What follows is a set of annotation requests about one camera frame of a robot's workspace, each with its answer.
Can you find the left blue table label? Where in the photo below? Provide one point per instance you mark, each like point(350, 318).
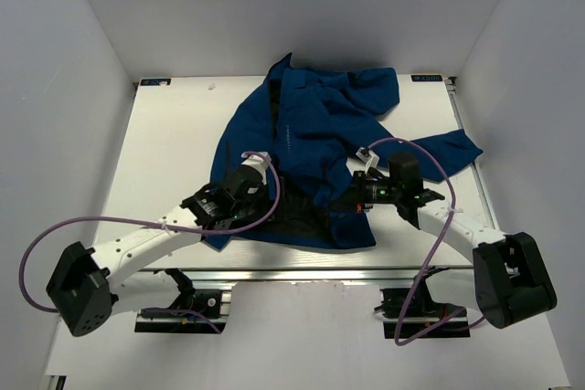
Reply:
point(155, 82)

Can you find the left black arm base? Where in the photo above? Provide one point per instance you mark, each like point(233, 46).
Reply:
point(198, 307)

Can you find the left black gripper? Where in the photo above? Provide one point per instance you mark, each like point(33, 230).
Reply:
point(266, 203)

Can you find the blue table label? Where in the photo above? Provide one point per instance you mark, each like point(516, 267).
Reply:
point(155, 82)
point(426, 78)

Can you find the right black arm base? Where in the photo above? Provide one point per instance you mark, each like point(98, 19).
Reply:
point(422, 311)

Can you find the white front panel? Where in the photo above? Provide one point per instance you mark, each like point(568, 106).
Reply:
point(305, 336)

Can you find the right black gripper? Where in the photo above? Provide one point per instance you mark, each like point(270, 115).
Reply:
point(356, 194)

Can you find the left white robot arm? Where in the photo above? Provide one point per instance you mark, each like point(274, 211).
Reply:
point(89, 285)

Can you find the blue jacket with black lining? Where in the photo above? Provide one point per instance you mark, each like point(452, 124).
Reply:
point(310, 122)

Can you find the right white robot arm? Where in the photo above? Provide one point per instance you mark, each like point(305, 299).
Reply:
point(509, 281)

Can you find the right blue table label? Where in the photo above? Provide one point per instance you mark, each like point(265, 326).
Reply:
point(426, 78)

